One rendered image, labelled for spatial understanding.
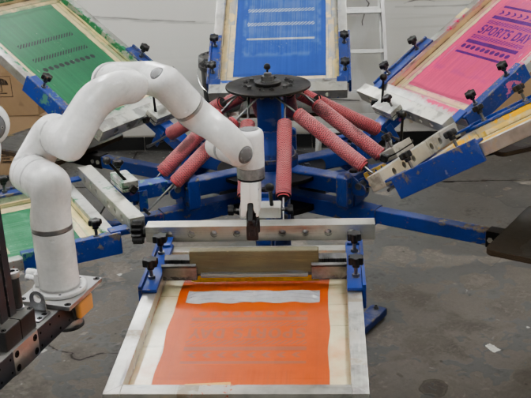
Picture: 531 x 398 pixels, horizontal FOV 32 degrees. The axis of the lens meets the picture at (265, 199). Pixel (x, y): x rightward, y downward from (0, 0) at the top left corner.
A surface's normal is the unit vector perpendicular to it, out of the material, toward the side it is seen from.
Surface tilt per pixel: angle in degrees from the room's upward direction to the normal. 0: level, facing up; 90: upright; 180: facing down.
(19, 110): 92
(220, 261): 90
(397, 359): 0
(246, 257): 90
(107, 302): 0
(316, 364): 0
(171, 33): 90
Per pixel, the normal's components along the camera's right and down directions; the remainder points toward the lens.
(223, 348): -0.04, -0.93
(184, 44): -0.06, 0.36
